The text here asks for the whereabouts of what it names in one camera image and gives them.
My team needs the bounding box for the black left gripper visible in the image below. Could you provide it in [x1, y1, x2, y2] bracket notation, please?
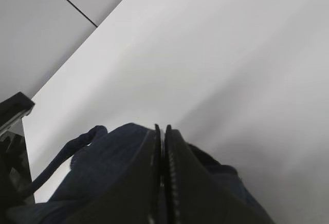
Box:
[1, 92, 35, 203]

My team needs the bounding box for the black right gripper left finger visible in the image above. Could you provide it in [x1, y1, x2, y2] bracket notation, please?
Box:
[65, 123, 161, 223]

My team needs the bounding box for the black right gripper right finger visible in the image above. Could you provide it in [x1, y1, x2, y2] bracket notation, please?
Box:
[164, 125, 273, 223]

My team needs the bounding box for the dark blue lunch bag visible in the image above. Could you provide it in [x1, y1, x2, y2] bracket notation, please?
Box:
[1, 123, 268, 223]

